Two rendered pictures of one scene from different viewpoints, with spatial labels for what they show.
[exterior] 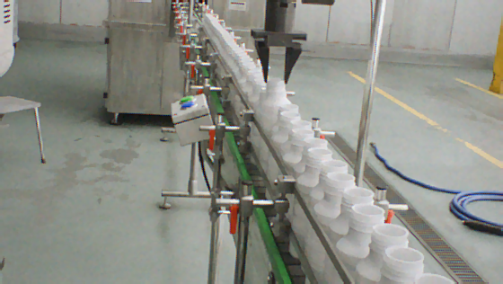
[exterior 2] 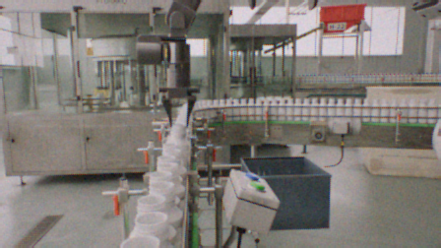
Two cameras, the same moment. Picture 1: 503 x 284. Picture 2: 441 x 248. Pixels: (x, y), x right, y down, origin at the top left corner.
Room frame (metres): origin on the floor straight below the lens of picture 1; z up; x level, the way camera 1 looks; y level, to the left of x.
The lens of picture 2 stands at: (2.08, 0.13, 1.32)
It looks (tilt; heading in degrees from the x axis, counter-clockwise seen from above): 8 degrees down; 184
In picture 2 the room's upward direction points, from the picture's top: 1 degrees counter-clockwise
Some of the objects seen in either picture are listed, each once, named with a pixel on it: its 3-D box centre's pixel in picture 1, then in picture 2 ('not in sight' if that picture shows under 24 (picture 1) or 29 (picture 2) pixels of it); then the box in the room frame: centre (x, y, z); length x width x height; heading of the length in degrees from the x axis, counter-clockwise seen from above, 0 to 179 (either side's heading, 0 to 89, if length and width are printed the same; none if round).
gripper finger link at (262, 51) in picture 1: (274, 58); (181, 108); (1.27, -0.03, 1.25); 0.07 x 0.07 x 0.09; 9
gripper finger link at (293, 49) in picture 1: (280, 58); (176, 108); (1.27, -0.04, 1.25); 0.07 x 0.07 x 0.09; 9
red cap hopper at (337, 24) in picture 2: not in sight; (338, 74); (-5.58, 2.18, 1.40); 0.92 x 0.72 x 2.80; 81
